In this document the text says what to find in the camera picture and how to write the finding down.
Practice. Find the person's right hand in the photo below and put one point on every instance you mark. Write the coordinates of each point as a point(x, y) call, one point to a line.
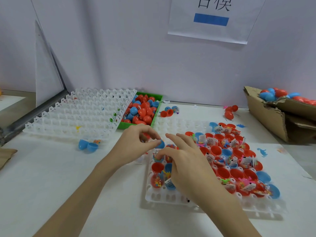
point(190, 167)

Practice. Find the person's left hand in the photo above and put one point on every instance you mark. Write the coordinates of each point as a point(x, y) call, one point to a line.
point(128, 145)

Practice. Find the clear plastic egg tray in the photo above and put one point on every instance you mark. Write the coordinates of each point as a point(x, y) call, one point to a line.
point(173, 195)
point(79, 113)

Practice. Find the small capsule cluster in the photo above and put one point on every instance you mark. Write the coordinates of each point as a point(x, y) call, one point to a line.
point(169, 111)

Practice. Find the cardboard box of capsules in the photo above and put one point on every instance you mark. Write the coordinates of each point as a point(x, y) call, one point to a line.
point(266, 116)

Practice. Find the pile of finished eggs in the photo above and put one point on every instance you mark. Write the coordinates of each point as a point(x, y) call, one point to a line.
point(286, 94)

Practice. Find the person's left forearm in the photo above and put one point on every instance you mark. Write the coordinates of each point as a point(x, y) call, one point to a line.
point(71, 204)

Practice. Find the person's right forearm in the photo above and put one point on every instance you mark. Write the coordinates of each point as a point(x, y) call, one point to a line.
point(232, 219)

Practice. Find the green plastic tray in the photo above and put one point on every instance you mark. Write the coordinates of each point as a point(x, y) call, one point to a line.
point(159, 96)

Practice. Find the small blue toy piece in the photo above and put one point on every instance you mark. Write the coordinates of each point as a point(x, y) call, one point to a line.
point(262, 152)

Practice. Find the clear triangular panel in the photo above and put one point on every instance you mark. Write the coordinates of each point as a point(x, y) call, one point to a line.
point(48, 69)

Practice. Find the flat brown cardboard sheet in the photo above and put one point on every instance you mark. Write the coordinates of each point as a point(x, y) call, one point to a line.
point(6, 156)

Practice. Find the white paper sign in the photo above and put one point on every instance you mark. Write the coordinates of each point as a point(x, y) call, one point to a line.
point(247, 19)

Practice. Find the grey metal rail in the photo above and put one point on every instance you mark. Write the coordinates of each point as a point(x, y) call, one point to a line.
point(32, 118)

